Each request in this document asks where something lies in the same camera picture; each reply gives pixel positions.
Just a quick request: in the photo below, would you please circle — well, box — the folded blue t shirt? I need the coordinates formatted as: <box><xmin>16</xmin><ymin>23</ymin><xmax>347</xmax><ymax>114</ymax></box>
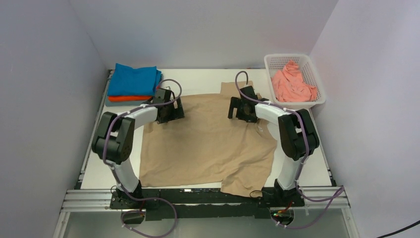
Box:
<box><xmin>107</xmin><ymin>63</ymin><xmax>162</xmax><ymax>96</ymax></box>

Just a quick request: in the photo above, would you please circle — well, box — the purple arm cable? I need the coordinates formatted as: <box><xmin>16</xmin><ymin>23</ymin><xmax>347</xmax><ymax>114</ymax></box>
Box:
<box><xmin>235</xmin><ymin>70</ymin><xmax>346</xmax><ymax>230</ymax></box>
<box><xmin>102</xmin><ymin>78</ymin><xmax>183</xmax><ymax>238</ymax></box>

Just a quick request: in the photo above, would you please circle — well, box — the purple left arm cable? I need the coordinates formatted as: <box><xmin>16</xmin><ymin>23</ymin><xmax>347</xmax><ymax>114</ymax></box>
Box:
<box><xmin>102</xmin><ymin>78</ymin><xmax>183</xmax><ymax>238</ymax></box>

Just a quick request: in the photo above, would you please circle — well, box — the pink t shirt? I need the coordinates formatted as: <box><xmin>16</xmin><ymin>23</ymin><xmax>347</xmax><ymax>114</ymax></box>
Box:
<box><xmin>271</xmin><ymin>60</ymin><xmax>317</xmax><ymax>102</ymax></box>

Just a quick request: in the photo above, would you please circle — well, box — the white plastic laundry basket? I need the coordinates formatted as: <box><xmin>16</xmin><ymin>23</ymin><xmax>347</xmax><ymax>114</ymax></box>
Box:
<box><xmin>264</xmin><ymin>54</ymin><xmax>326</xmax><ymax>110</ymax></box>

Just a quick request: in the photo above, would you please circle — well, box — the aluminium frame rail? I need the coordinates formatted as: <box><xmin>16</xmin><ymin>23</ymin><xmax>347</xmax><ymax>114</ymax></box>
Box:
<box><xmin>53</xmin><ymin>186</ymin><xmax>360</xmax><ymax>238</ymax></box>

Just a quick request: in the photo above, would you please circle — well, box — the beige t shirt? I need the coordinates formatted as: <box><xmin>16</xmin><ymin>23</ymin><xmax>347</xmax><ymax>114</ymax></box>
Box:
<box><xmin>140</xmin><ymin>82</ymin><xmax>277</xmax><ymax>196</ymax></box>

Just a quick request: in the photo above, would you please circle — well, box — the folded orange t shirt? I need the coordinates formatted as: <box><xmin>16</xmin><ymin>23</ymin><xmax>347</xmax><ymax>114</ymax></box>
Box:
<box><xmin>107</xmin><ymin>95</ymin><xmax>152</xmax><ymax>102</ymax></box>

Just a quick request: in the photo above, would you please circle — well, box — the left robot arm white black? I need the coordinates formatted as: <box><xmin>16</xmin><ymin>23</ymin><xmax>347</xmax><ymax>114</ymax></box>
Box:
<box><xmin>91</xmin><ymin>88</ymin><xmax>185</xmax><ymax>208</ymax></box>

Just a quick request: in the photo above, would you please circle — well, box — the black cable bottom right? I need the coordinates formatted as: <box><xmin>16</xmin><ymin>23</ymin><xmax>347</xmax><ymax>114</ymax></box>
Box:
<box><xmin>376</xmin><ymin>220</ymin><xmax>420</xmax><ymax>238</ymax></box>

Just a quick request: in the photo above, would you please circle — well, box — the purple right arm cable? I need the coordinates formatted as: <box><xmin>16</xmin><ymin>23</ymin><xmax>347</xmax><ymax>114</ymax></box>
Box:
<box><xmin>235</xmin><ymin>70</ymin><xmax>346</xmax><ymax>230</ymax></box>

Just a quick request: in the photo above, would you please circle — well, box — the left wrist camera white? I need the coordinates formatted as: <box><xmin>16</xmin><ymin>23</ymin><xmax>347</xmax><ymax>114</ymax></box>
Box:
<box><xmin>156</xmin><ymin>86</ymin><xmax>171</xmax><ymax>91</ymax></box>

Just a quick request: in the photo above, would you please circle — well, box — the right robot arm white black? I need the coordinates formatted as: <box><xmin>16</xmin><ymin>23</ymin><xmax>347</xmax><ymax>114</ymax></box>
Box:
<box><xmin>228</xmin><ymin>86</ymin><xmax>320</xmax><ymax>206</ymax></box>

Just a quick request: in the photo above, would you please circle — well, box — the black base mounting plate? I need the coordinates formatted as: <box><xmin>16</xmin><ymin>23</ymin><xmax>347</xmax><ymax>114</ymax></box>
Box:
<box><xmin>109</xmin><ymin>187</ymin><xmax>305</xmax><ymax>221</ymax></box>

